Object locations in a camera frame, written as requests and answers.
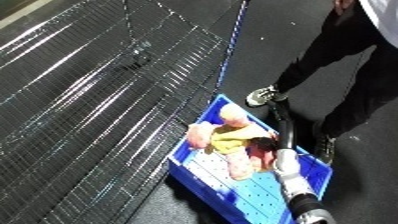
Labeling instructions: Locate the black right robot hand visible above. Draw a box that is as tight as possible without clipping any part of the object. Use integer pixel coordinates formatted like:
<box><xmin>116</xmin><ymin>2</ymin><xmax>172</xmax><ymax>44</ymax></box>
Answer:
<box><xmin>248</xmin><ymin>99</ymin><xmax>299</xmax><ymax>154</ymax></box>

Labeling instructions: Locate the pink and yellow soft toy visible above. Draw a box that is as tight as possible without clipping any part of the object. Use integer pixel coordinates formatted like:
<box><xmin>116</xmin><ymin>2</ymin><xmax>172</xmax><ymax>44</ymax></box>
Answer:
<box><xmin>184</xmin><ymin>103</ymin><xmax>281</xmax><ymax>182</ymax></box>

